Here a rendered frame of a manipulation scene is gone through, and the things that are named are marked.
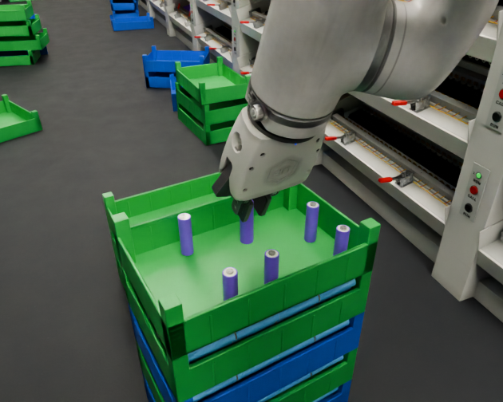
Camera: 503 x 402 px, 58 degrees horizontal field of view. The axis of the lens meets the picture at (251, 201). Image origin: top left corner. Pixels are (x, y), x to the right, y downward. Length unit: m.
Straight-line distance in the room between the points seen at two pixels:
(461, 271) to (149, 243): 0.71
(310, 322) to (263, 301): 0.11
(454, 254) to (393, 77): 0.77
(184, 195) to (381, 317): 0.52
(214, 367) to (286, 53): 0.38
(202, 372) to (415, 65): 0.41
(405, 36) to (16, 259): 1.11
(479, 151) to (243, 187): 0.62
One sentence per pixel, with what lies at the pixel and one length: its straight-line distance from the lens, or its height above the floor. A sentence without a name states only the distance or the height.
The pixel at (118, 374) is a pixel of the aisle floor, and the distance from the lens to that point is 0.96.
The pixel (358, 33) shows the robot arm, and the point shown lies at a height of 0.67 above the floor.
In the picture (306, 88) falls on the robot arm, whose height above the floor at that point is 0.62.
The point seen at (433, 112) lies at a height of 0.36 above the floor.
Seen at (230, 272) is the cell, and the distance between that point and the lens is 0.54.
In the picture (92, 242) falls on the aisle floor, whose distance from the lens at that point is 1.29.
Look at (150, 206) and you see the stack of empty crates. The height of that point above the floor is 0.18.
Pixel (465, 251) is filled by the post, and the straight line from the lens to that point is 1.09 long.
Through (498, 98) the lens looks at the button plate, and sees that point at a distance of 0.95.
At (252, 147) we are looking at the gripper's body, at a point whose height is 0.55.
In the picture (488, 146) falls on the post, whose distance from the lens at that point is 0.98.
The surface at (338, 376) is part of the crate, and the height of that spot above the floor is 0.11.
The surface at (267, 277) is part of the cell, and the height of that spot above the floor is 0.35.
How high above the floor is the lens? 0.74
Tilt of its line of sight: 33 degrees down
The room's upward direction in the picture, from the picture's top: straight up
